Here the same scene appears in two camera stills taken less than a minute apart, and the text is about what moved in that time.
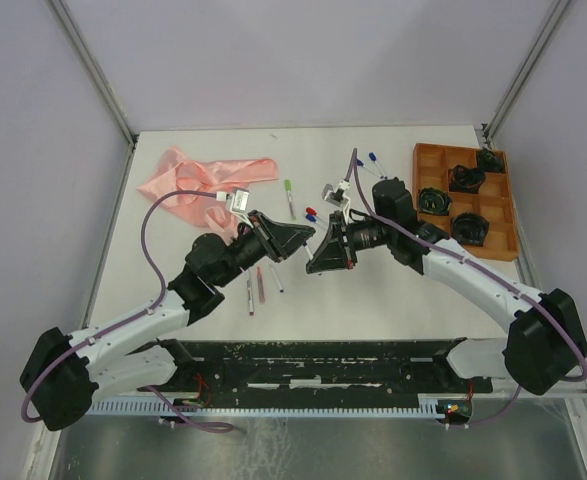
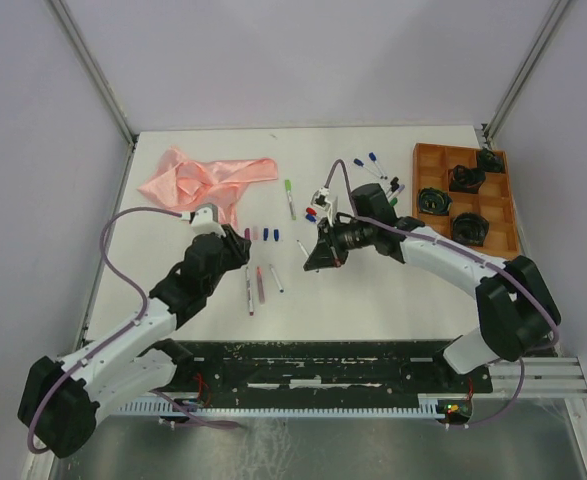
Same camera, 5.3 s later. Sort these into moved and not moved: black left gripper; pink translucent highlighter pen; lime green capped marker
Moved: black left gripper
Not moved: pink translucent highlighter pen; lime green capped marker
